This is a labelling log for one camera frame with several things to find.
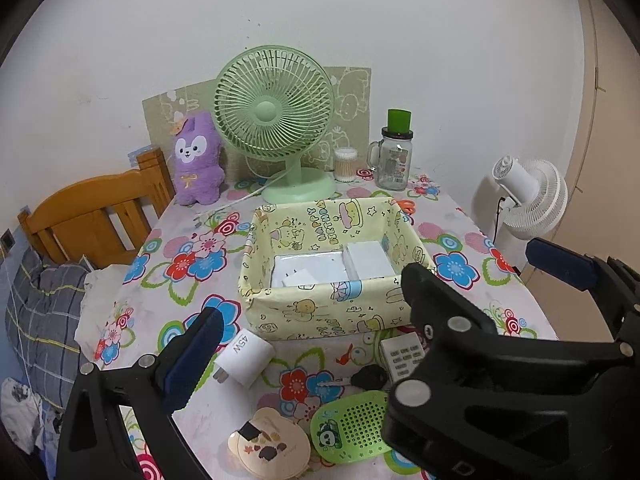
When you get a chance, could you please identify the white and black cloth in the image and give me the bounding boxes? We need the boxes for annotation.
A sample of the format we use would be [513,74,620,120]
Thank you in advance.
[0,377,45,456]

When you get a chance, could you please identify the white standing fan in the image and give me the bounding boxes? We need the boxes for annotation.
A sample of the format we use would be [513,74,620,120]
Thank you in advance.
[472,155,569,242]

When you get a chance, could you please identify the white cardboard box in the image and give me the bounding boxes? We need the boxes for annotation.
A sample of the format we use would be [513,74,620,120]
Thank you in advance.
[344,242,397,281]

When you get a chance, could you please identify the yellow cartoon fabric storage box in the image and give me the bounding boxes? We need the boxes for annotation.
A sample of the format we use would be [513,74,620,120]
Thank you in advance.
[238,197,437,341]

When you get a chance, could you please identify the white charger plug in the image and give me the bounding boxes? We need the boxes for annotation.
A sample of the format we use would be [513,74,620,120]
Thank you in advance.
[214,332,274,389]

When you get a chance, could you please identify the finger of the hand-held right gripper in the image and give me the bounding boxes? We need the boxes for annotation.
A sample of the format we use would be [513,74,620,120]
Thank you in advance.
[526,237,640,346]
[384,262,640,480]

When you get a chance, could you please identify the beige round compact mirror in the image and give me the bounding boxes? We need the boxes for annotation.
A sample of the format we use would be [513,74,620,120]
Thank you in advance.
[228,407,312,479]

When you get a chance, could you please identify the green desk fan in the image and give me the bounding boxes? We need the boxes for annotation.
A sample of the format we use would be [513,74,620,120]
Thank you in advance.
[214,45,337,205]

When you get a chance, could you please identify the white remote control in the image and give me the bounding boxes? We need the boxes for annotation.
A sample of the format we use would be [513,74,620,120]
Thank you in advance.
[379,334,428,384]

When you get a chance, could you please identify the white fan power cable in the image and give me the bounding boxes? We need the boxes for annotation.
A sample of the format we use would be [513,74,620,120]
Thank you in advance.
[195,169,288,222]

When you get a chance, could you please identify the cotton swab jar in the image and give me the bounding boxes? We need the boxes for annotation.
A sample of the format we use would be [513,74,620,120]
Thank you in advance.
[334,147,359,183]

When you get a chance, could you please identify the wooden bed headboard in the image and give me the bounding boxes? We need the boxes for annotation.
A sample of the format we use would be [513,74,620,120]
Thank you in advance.
[17,147,176,268]

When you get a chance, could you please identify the beige wardrobe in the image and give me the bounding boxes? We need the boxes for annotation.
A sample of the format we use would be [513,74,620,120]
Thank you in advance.
[520,0,640,286]

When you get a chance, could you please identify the green perforated panda case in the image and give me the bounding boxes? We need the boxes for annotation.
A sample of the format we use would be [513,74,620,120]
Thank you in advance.
[310,390,397,461]

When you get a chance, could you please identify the grey plaid bedding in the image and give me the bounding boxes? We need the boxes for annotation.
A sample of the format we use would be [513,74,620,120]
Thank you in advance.
[5,247,93,407]

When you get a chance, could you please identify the glass jar with green lid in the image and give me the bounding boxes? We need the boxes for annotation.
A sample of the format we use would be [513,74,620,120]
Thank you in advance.
[367,108,415,191]

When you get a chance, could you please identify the beige cartoon printed board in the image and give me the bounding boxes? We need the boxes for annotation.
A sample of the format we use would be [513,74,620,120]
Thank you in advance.
[142,66,372,182]

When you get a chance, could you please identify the purple plush toy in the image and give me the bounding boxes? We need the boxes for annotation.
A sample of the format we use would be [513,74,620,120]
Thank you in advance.
[170,112,227,207]

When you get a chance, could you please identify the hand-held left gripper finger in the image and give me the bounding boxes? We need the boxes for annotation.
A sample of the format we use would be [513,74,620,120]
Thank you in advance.
[55,306,225,480]

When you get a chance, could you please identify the black key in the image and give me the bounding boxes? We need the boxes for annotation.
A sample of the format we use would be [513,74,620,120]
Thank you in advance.
[317,365,390,392]

